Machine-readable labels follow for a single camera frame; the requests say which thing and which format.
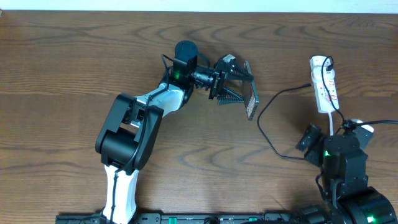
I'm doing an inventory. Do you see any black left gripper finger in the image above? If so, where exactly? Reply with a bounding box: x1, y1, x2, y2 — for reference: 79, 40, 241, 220
225, 64, 254, 80
217, 86, 244, 105

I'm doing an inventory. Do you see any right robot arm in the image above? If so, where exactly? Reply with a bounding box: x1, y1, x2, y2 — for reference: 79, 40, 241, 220
296, 119, 397, 223

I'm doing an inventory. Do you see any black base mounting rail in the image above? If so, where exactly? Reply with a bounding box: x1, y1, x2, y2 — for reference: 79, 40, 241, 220
55, 213, 298, 224

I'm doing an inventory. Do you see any black USB charging cable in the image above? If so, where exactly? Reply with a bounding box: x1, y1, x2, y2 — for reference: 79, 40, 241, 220
257, 55, 346, 161

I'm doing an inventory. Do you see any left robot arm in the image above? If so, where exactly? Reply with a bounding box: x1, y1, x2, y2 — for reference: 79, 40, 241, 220
95, 40, 259, 223

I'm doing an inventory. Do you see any white power strip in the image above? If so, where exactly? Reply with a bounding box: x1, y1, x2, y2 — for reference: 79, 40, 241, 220
310, 55, 340, 114

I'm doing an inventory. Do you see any black Galaxy smartphone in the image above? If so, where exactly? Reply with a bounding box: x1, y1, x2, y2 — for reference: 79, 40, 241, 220
241, 60, 259, 121

